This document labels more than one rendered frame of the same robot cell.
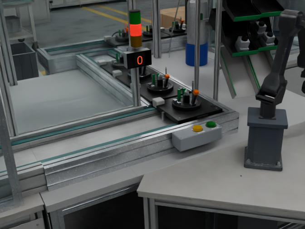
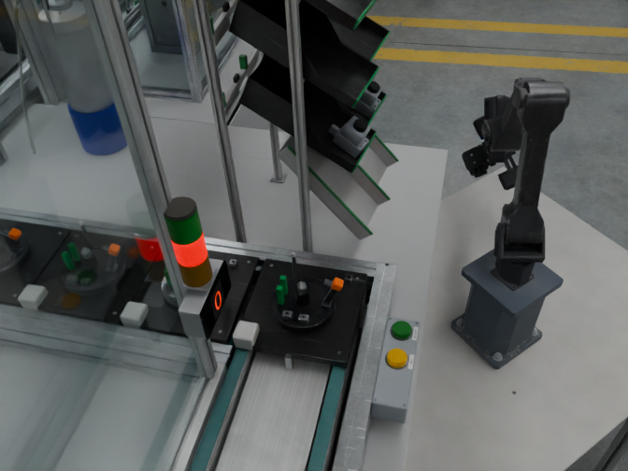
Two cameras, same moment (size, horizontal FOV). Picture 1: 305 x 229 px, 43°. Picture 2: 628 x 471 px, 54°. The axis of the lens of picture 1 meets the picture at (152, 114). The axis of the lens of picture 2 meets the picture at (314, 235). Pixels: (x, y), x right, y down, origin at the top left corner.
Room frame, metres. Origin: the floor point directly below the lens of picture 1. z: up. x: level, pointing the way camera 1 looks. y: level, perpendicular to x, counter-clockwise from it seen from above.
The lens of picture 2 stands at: (1.08, 0.42, 2.03)
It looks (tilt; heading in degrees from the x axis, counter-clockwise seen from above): 46 degrees down; 313
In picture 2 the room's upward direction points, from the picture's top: 3 degrees counter-clockwise
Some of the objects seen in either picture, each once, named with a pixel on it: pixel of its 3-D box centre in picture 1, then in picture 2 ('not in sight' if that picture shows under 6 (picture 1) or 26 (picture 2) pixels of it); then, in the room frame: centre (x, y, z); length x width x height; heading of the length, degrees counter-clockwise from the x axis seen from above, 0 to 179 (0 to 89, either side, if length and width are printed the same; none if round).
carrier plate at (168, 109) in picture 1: (186, 107); (303, 308); (1.66, -0.16, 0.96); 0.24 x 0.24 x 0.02; 27
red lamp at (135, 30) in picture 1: (135, 29); (189, 245); (1.68, 0.06, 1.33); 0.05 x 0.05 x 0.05
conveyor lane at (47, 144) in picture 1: (127, 130); (254, 446); (1.55, 0.11, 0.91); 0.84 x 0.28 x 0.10; 117
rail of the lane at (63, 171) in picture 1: (150, 144); (348, 451); (1.40, 0.01, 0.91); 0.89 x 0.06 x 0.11; 117
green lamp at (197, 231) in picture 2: (135, 17); (183, 221); (1.68, 0.06, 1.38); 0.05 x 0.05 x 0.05
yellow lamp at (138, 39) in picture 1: (135, 40); (194, 265); (1.68, 0.06, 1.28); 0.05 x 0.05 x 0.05
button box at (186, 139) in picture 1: (197, 135); (395, 367); (1.43, -0.19, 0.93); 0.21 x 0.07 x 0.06; 117
